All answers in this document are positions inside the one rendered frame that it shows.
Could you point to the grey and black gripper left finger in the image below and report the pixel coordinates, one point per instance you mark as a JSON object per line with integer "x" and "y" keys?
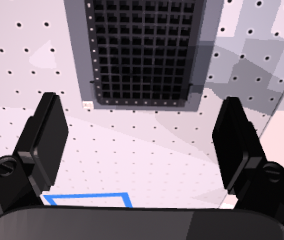
{"x": 36, "y": 163}

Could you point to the black well plate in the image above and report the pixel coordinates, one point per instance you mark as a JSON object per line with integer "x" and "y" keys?
{"x": 159, "y": 18}

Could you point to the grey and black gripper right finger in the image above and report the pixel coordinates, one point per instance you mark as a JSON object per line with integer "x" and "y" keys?
{"x": 257, "y": 183}

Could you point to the blue tape outline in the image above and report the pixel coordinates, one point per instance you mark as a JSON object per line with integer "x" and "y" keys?
{"x": 124, "y": 196}

